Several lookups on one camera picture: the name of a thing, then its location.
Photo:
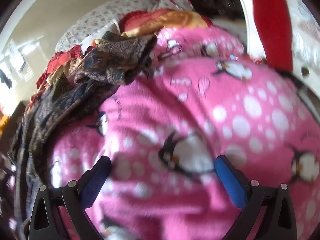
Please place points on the dark hanging cloth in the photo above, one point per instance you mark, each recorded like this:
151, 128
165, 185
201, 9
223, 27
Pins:
5, 78

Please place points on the pink penguin blanket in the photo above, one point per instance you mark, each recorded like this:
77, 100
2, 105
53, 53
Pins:
200, 110

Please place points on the dark floral patterned garment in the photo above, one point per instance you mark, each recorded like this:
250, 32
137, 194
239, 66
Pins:
100, 62

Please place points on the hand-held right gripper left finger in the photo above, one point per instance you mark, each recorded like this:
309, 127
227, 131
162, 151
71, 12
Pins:
96, 177

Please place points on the red heart pillow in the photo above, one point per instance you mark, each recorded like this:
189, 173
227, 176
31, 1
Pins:
60, 60
132, 17

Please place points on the dark carved wooden cabinet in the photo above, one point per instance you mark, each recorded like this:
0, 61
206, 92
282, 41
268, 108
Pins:
212, 2

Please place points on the wall calendar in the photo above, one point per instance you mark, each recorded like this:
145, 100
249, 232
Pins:
21, 55

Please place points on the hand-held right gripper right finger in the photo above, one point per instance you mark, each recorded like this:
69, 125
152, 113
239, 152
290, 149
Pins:
230, 182

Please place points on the golden red satin blanket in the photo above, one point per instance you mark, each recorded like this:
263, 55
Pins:
170, 20

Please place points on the floral pillow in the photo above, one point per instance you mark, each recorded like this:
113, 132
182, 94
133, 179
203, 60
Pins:
100, 15

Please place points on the white chair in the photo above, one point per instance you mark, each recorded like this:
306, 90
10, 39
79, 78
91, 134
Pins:
302, 30

